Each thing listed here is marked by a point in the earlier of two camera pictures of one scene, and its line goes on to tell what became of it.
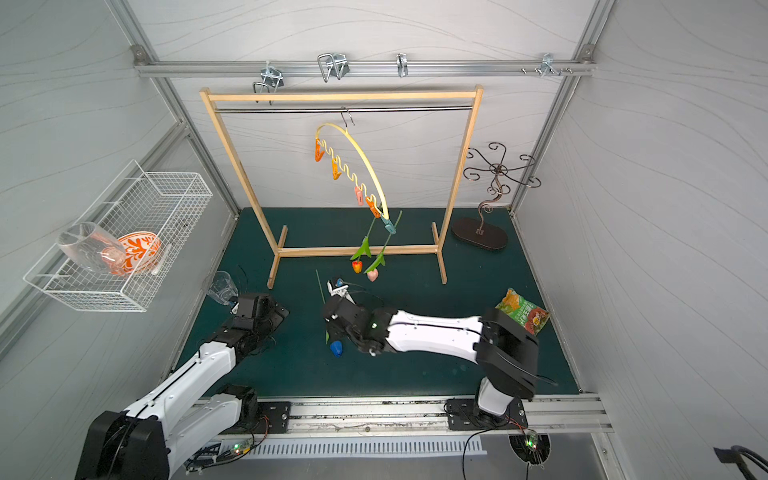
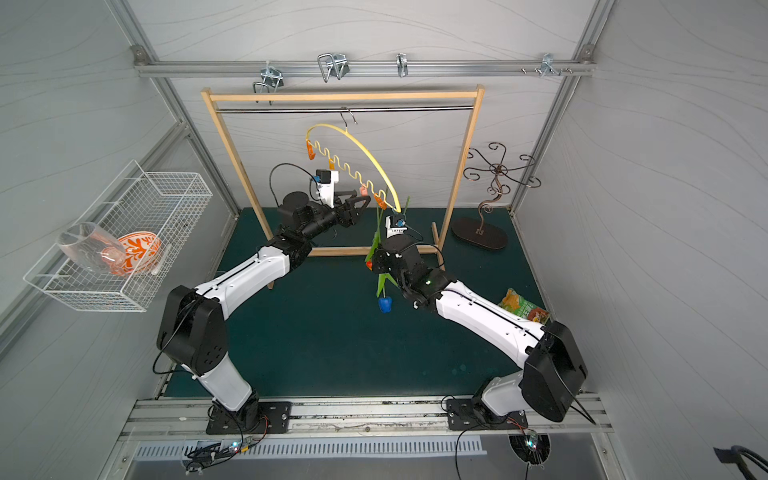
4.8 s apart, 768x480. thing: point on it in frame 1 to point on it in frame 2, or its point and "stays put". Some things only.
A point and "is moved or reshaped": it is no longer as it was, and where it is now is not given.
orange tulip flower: [357, 264] to [369, 257]
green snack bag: [532, 317] stays put
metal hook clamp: [333, 65] stays put
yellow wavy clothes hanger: [352, 176] is moved or reshaped
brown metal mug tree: [472, 231] stays put
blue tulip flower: [336, 347] to [385, 302]
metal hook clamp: [271, 77] stays put
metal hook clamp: [402, 66] stays put
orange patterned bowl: [142, 250] stays put
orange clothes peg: [373, 208] is moved or reshaped
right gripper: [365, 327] to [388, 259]
